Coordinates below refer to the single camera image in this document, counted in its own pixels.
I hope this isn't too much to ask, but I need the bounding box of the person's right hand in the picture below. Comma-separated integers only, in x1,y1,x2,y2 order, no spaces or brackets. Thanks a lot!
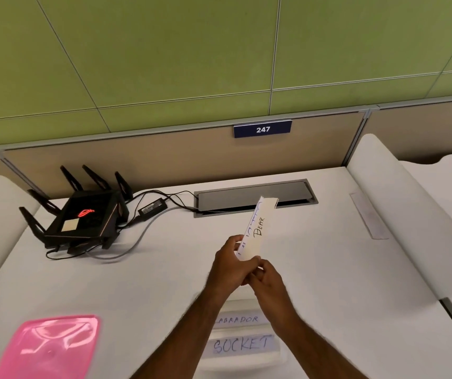
245,259,290,313

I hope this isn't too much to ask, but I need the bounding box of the person's left hand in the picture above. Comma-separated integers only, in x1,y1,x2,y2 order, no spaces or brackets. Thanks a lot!
206,234,264,292

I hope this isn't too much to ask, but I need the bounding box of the white card with blue writing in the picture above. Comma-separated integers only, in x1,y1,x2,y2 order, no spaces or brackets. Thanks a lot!
235,211,261,262

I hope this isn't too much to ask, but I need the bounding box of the white card with black writing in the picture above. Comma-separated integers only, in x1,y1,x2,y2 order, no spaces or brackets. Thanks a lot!
246,196,280,260

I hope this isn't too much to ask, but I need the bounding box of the person's right forearm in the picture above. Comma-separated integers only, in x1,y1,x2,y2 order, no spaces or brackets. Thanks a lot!
258,300,353,379

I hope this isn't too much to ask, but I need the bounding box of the person's left forearm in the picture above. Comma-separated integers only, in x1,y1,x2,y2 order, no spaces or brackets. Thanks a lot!
129,278,243,379

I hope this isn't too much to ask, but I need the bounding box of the small white word card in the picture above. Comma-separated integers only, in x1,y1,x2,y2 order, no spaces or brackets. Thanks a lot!
213,313,271,327

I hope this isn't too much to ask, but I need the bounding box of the large white word card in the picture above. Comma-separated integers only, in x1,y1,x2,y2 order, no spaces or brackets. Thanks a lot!
209,335,281,356

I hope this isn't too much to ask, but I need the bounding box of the translucent tape strip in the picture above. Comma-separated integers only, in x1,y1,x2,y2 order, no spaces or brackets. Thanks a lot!
350,192,390,240

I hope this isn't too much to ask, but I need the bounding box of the black power adapter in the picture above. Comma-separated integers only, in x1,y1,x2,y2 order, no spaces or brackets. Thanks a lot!
138,197,168,218

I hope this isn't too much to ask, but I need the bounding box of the beige desk partition panel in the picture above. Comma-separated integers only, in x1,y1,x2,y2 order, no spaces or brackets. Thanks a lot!
368,94,452,163
2,111,369,201

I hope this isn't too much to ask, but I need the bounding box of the blue number sign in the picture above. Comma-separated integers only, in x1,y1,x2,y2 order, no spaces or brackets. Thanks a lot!
233,119,293,139

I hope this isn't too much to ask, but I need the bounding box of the black router with antennas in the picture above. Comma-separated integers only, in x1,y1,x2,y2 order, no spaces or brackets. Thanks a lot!
19,165,134,251

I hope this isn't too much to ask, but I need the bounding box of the pink plastic pouch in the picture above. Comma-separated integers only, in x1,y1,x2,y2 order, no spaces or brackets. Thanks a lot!
0,314,101,379

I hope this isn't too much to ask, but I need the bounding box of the grey desk cable tray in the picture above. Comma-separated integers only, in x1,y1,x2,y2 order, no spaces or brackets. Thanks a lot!
193,178,319,218

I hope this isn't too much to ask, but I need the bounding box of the black power cable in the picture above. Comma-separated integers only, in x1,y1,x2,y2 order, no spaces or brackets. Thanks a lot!
125,189,201,229

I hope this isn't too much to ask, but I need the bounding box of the grey cable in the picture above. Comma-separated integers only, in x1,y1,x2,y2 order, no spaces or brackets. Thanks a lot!
86,206,196,260

